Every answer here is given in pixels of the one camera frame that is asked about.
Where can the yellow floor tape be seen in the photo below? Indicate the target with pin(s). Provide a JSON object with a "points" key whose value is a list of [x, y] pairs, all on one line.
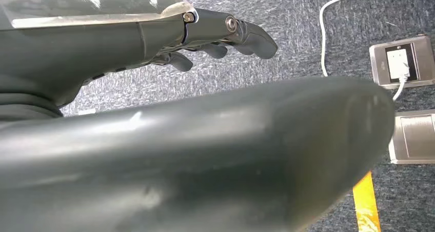
{"points": [[366, 203]]}

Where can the white power plug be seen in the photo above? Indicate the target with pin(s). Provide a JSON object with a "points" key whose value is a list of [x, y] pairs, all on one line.
{"points": [[396, 62]]}

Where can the open metal floor socket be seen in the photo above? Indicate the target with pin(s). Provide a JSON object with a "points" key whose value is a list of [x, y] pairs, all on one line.
{"points": [[423, 58]]}

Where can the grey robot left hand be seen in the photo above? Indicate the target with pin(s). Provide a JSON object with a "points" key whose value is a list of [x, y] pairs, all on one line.
{"points": [[170, 162]]}

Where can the closed metal floor socket cover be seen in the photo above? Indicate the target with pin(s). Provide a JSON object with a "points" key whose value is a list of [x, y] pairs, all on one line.
{"points": [[416, 137]]}

